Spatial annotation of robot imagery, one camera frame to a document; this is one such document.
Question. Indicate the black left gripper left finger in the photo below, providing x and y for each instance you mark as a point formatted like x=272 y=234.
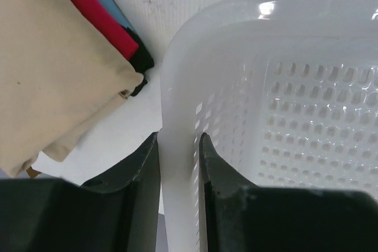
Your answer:
x=114 y=211

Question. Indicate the red folded t shirt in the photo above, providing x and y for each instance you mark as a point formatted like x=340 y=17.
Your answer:
x=93 y=11

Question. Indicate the beige folded t shirt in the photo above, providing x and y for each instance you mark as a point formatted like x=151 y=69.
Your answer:
x=57 y=70

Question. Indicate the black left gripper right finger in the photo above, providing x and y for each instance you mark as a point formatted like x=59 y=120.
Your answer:
x=237 y=215

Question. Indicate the black folded t shirt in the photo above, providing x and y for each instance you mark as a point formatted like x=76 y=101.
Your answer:
x=141 y=60

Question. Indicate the white perforated plastic basket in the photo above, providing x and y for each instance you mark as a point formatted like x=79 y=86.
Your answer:
x=287 y=92

